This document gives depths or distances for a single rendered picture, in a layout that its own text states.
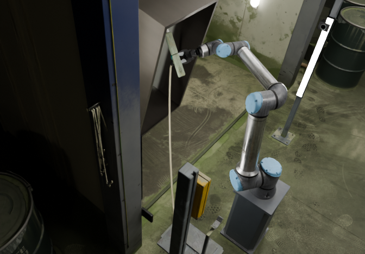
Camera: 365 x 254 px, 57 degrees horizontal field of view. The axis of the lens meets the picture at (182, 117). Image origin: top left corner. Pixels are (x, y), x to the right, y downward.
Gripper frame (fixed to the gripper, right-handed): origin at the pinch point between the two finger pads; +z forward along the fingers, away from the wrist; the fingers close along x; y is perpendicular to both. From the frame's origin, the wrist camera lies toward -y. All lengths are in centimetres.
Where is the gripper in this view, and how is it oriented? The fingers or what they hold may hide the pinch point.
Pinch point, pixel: (174, 59)
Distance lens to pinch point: 236.4
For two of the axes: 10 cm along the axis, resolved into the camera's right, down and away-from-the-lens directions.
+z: -9.2, 3.4, -1.9
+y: -2.1, -0.2, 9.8
